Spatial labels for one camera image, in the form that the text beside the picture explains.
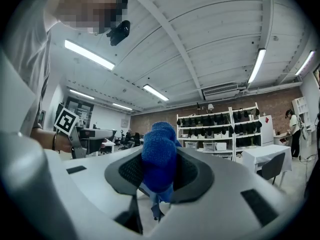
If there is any person's left forearm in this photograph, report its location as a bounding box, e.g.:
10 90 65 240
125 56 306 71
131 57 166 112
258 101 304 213
29 127 73 154

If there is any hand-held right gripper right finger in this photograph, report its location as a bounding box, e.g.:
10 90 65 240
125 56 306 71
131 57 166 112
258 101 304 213
172 146 215 204

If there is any white metal shelf unit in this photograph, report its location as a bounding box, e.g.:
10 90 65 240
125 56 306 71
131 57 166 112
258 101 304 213
176 110 235 161
229 102 263 157

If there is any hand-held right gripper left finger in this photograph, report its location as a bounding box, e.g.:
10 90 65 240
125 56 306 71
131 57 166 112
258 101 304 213
104 147 145 195

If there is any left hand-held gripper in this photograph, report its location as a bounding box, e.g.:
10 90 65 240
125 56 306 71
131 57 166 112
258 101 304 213
53 106 117 159

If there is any white ceiling air conditioner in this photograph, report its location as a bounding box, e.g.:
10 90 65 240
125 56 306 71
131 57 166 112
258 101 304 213
201 82 240 102

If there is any blue knitted cleaning cloth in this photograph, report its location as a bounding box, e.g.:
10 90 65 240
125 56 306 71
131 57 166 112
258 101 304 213
141 121 183 206

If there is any person's short-sleeved shirt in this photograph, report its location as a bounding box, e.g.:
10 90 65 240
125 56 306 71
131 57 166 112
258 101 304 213
4 0 63 137

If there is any dark chair with black legs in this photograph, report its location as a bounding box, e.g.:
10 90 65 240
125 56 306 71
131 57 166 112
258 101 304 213
257 152 286 185

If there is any clear plastic storage bin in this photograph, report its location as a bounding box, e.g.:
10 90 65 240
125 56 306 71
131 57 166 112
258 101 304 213
184 140 200 150
202 141 217 152

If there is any person's head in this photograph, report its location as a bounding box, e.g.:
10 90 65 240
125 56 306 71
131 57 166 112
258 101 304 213
56 0 129 35

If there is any white cubby bookcase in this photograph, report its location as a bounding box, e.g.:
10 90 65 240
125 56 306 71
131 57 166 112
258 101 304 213
291 96 313 135

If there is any white refrigerator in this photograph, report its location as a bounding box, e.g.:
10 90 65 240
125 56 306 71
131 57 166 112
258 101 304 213
259 113 275 145

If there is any group of ceiling light strips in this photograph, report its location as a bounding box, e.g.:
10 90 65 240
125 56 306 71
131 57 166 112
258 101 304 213
64 0 315 111

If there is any table with white cloth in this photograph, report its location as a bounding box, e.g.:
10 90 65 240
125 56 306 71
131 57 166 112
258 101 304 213
241 143 293 188

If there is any black head-mounted camera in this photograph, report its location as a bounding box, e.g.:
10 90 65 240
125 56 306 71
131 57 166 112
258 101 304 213
106 20 132 47

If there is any white shelving unit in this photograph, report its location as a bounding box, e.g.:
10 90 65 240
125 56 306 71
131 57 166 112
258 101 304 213
176 108 263 147

